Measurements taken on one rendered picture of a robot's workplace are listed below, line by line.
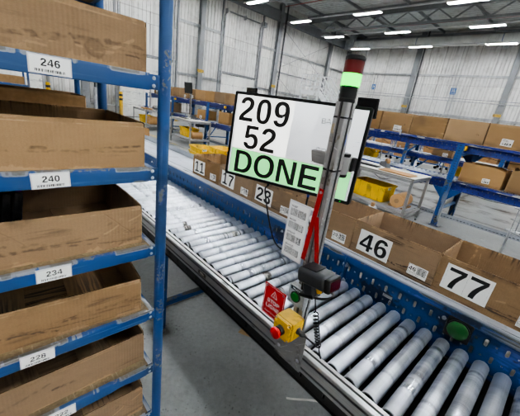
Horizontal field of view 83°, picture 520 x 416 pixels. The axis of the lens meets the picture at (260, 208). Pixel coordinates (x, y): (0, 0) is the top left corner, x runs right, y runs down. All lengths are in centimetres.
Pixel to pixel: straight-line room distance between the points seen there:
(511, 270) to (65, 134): 166
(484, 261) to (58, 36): 168
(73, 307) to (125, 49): 58
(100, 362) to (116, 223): 40
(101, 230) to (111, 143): 21
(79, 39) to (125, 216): 37
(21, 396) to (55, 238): 39
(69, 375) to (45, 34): 77
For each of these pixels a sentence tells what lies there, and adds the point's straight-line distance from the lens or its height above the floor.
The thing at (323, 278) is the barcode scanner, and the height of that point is 109.
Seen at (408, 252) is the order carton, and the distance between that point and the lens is 145.
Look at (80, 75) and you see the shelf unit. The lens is 67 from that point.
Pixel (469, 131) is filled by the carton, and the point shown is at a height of 156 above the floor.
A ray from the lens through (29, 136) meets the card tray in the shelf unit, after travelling 69.
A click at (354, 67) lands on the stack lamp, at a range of 85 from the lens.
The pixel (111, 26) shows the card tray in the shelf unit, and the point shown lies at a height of 162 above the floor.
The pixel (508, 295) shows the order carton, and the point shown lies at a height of 100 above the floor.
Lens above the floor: 151
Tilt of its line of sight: 19 degrees down
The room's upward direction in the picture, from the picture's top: 8 degrees clockwise
